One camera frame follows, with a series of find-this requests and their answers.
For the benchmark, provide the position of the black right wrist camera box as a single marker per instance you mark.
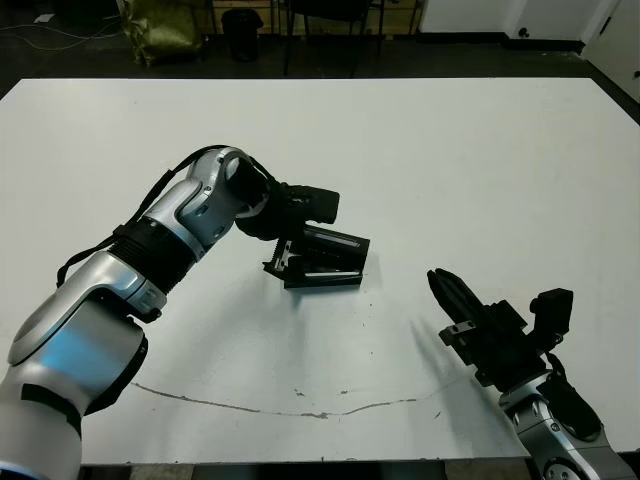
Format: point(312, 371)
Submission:
point(552, 312)

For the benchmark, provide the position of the yellow-green bag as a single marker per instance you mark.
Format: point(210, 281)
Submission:
point(162, 30)

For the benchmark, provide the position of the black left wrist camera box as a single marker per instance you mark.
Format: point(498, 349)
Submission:
point(317, 202)

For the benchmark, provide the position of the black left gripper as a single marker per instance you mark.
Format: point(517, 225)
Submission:
point(277, 220)

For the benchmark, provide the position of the black office chair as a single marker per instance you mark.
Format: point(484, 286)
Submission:
point(332, 20)

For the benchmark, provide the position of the black box with white insert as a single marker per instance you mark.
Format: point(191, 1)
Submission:
point(330, 282)

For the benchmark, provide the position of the black waste bin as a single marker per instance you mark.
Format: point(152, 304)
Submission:
point(241, 34)

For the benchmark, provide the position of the white paper sheet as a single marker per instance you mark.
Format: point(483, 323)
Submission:
point(43, 18)

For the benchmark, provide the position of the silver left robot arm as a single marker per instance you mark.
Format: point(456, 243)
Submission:
point(95, 300)

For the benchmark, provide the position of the black round door stopper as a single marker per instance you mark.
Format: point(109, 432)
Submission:
point(524, 32)

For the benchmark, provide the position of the white door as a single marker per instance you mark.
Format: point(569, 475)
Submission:
point(615, 50)

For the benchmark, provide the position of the black box lid with print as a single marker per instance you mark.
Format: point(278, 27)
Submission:
point(340, 250)

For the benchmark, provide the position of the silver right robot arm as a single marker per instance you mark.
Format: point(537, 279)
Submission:
point(560, 450)

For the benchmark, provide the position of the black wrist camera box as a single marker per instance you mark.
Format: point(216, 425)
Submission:
point(317, 202)
point(552, 312)

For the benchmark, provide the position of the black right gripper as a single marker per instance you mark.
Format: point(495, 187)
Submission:
point(505, 347)

